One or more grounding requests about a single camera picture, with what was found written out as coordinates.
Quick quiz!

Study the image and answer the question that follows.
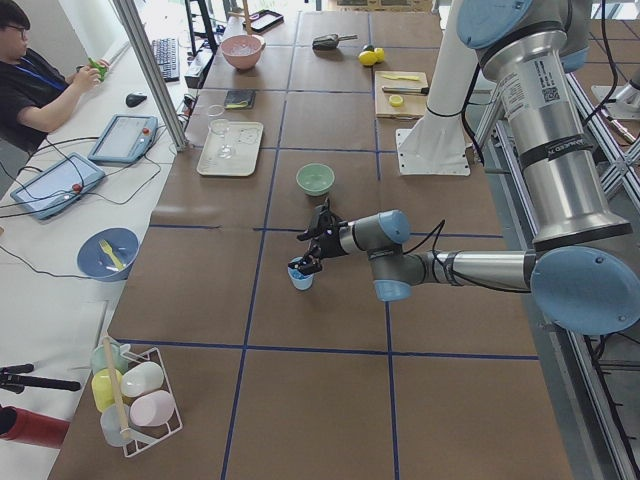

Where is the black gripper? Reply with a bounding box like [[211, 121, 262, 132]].
[[298, 223, 343, 274]]

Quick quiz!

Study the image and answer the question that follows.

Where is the light blue plastic cup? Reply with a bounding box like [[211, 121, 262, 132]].
[[287, 257, 314, 291]]

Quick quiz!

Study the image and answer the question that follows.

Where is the green ceramic bowl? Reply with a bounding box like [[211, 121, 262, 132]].
[[296, 163, 335, 196]]

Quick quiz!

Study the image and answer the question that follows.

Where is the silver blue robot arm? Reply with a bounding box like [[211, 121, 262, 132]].
[[290, 1, 639, 335]]

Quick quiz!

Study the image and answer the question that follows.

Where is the blue plastic bowl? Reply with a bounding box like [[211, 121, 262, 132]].
[[77, 228, 139, 282]]

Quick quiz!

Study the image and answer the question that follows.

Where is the pink bowl with ice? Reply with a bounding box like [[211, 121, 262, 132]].
[[220, 35, 266, 70]]

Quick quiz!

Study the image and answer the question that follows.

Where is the metal ice scoop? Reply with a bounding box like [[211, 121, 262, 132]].
[[312, 34, 358, 51]]

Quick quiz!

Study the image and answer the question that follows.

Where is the cream bear tray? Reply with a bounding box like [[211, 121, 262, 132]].
[[196, 119, 264, 177]]

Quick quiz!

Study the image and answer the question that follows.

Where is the clear wine glass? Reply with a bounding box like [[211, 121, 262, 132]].
[[209, 118, 235, 159]]

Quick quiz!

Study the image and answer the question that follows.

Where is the wooden cutting board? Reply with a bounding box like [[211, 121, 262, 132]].
[[374, 70, 429, 119]]

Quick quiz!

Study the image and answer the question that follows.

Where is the small clear glass dish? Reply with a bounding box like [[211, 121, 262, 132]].
[[207, 105, 225, 118]]

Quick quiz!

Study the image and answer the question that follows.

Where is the grey folded cloth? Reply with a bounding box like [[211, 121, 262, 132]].
[[224, 89, 256, 110]]

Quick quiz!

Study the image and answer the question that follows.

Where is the half lemon slice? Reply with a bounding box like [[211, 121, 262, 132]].
[[388, 94, 404, 107]]

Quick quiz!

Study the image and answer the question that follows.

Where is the white plastic cup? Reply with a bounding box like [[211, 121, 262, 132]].
[[121, 361, 164, 398]]

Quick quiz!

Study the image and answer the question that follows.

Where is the yellow plastic knife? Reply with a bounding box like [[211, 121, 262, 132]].
[[380, 74, 421, 82]]

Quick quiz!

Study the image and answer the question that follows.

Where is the yellow plastic fork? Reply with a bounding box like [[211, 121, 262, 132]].
[[99, 239, 125, 271]]

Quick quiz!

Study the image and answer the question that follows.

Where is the yellow lemon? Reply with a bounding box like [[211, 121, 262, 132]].
[[373, 47, 386, 63], [358, 50, 378, 67]]

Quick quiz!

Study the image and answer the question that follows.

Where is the pink plastic cup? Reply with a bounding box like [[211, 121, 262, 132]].
[[130, 390, 176, 427]]

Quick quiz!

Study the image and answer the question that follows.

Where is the far blue teach pendant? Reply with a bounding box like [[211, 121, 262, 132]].
[[88, 114, 159, 164]]

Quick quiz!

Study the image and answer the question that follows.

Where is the blue teach pendant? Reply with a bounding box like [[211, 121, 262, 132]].
[[10, 153, 105, 220], [88, 114, 159, 164]]

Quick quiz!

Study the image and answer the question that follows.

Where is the green plastic cup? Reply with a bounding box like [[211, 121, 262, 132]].
[[90, 343, 129, 374]]

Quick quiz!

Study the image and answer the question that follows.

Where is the yellow plastic cup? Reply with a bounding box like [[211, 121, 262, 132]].
[[91, 368, 115, 413]]

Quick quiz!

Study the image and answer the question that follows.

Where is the wooden paper towel stand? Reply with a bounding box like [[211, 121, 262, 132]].
[[241, 0, 253, 35]]

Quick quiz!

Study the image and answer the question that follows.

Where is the black computer mouse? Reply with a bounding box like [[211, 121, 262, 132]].
[[125, 93, 147, 108]]

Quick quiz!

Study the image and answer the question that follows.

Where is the clear plastic cup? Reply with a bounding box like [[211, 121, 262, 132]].
[[100, 404, 131, 447]]

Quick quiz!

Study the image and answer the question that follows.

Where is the black keyboard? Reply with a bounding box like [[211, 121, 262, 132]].
[[151, 38, 180, 82]]

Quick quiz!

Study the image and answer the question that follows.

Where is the near blue teach pendant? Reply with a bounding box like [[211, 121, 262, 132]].
[[10, 153, 105, 220]]

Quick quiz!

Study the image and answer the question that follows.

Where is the black tripod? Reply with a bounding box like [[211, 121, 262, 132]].
[[1, 363, 82, 394]]

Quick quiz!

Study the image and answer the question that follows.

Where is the seated person black shirt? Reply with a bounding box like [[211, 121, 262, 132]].
[[1, 1, 109, 153]]

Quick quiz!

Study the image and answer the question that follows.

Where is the red cylinder bottle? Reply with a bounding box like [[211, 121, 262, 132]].
[[1, 406, 70, 449]]

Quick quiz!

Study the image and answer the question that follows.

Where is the white wire cup rack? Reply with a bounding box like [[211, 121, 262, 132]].
[[100, 337, 183, 458]]

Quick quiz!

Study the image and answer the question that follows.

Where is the aluminium frame post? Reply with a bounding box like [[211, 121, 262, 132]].
[[113, 0, 188, 152]]

